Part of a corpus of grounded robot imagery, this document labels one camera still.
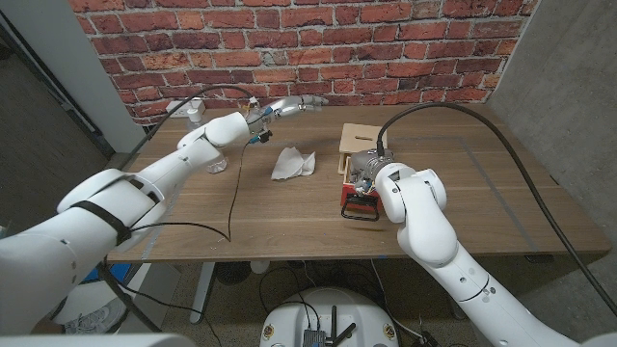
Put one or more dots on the blue foot pedal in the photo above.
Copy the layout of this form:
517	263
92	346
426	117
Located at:
103	272

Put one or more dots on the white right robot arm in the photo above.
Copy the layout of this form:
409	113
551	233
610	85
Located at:
429	231

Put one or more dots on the wooden box with slot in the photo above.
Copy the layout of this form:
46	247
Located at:
359	137

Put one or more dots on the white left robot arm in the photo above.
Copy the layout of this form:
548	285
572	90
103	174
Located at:
96	212

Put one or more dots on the wooden drawer with red front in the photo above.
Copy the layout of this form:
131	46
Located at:
348	195

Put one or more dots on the printed brick backdrop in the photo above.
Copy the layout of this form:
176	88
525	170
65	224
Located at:
308	48

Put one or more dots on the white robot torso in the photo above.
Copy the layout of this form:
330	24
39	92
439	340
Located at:
289	318

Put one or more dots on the white power strip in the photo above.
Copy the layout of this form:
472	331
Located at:
173	111

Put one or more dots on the grey computer box with antennas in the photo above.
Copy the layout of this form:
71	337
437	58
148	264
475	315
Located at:
314	337

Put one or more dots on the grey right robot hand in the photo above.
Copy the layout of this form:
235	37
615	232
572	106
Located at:
368	164

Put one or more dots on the crumpled white tissue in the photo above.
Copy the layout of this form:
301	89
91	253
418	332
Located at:
291	164

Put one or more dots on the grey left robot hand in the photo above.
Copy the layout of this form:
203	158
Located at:
289	108

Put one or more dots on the clear pump bottle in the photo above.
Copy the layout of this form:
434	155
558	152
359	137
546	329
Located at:
217	166

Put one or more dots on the white table leg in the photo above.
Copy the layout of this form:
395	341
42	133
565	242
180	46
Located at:
202	289

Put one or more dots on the grey sneaker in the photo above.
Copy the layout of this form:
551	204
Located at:
96	318

